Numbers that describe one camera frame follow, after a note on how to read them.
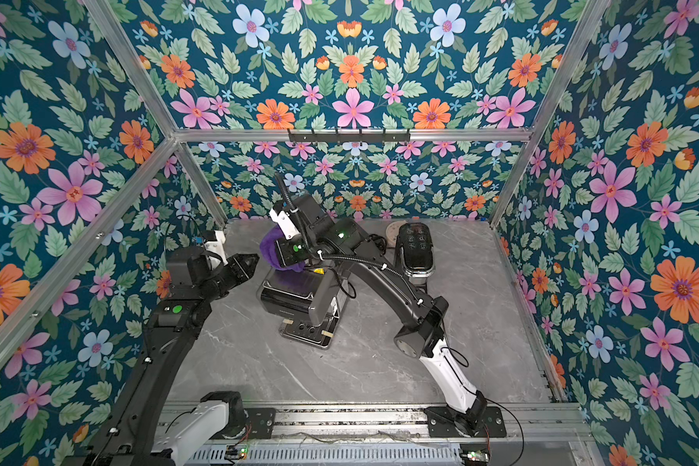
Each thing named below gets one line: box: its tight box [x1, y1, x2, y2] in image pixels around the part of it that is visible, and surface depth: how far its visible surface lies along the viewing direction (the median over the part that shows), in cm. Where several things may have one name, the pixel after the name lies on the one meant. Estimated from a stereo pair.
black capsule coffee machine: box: [395, 221, 436, 287], surface depth 86 cm
